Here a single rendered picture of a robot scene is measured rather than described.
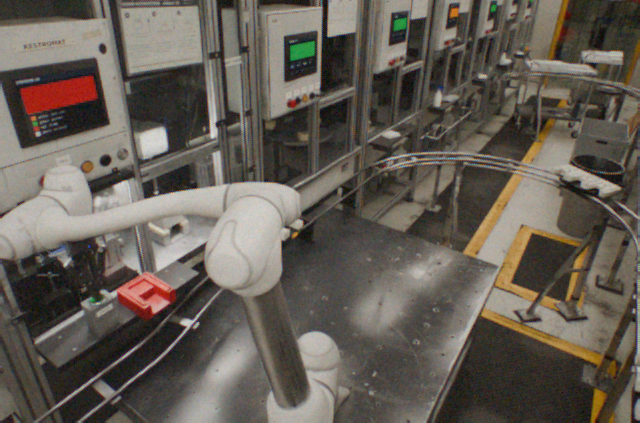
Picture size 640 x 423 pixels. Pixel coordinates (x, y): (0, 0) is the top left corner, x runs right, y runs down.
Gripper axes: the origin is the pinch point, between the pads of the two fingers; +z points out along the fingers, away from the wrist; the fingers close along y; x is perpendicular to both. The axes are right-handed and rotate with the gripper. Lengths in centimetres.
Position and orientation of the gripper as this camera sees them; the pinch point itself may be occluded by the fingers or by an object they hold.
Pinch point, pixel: (94, 289)
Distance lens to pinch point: 153.7
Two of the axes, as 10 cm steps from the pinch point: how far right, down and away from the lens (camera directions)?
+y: -5.6, 3.6, -7.4
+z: -0.2, 8.9, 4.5
